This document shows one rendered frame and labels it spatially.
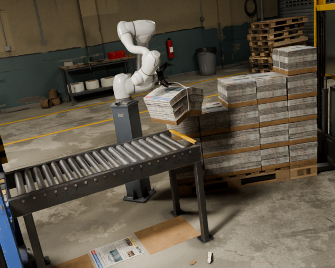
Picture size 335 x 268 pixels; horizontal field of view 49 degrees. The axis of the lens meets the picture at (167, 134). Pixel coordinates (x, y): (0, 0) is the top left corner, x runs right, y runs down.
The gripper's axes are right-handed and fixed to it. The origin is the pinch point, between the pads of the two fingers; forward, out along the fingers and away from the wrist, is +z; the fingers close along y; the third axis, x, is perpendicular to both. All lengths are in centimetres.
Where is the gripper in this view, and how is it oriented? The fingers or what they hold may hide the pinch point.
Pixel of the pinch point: (172, 73)
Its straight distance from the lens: 296.8
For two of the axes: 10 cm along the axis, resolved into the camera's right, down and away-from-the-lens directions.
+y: 0.5, 9.6, 2.7
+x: 7.3, 1.5, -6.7
